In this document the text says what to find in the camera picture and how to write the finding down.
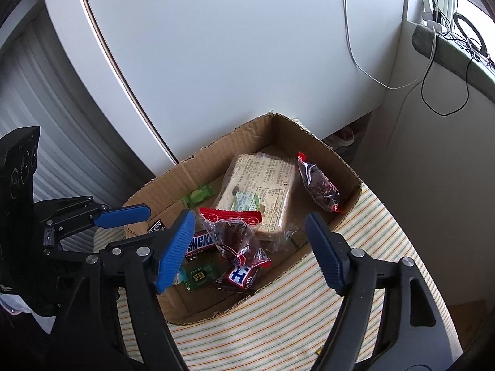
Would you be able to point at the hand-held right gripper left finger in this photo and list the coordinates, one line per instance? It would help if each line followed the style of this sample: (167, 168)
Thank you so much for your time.
(174, 251)

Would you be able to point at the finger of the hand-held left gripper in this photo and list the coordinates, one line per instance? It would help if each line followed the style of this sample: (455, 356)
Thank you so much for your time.
(69, 254)
(123, 215)

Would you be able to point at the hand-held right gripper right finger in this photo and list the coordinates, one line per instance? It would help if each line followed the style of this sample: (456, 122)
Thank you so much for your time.
(328, 255)

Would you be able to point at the brown chocolate bar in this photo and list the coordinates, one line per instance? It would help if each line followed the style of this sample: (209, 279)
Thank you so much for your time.
(201, 243)

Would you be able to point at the dark green snack packet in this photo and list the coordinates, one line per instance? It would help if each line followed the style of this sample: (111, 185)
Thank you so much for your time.
(201, 275)

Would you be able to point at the red dried date packet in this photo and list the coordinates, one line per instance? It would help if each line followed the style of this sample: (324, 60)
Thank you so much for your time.
(232, 235)
(319, 185)

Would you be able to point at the light green snack packet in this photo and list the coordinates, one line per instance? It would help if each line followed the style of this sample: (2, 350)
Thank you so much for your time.
(199, 195)

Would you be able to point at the dark blue-white chocolate bar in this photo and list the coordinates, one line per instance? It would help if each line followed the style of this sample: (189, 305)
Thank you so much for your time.
(239, 276)

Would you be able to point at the packaged sliced bread loaf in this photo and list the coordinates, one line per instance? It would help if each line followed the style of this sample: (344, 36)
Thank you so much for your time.
(263, 185)

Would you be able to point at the cardboard box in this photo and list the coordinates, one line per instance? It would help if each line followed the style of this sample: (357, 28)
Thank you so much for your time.
(278, 135)

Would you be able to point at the person's left hand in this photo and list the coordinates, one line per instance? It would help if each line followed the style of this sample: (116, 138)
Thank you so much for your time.
(41, 320)

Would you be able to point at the red and white slipper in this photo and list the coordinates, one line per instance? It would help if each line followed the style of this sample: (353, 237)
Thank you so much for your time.
(344, 137)

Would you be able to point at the grey window sill pad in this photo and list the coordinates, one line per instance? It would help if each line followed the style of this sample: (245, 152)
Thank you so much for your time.
(452, 54)

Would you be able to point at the white power strip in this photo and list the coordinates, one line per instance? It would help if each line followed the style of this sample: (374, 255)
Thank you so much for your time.
(428, 7)

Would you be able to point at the window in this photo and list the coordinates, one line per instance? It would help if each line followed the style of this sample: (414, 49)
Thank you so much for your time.
(475, 11)

